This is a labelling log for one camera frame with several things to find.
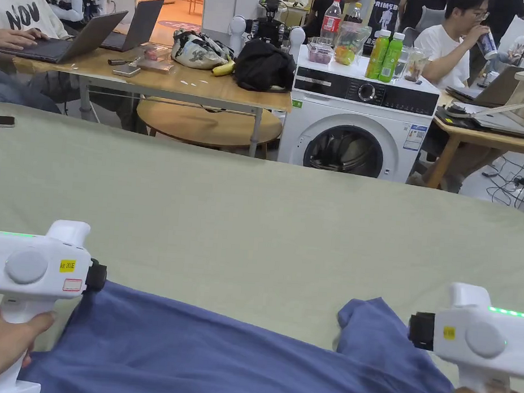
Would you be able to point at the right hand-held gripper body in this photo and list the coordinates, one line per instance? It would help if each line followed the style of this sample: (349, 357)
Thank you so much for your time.
(487, 336)

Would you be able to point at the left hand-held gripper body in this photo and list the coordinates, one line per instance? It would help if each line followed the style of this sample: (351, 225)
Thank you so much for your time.
(25, 266)

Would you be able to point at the dark blue shirt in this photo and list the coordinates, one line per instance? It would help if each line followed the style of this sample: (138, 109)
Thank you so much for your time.
(230, 366)

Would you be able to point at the bed with pale green sheet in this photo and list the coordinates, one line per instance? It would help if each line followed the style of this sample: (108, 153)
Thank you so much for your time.
(242, 213)

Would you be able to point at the white washing machine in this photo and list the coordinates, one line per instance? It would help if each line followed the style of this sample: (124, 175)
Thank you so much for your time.
(354, 122)

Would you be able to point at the black robot with white shoulders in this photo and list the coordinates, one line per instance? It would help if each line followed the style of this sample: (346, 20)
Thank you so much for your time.
(268, 27)

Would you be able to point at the group of people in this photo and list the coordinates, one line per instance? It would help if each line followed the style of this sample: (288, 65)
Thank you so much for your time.
(331, 4)

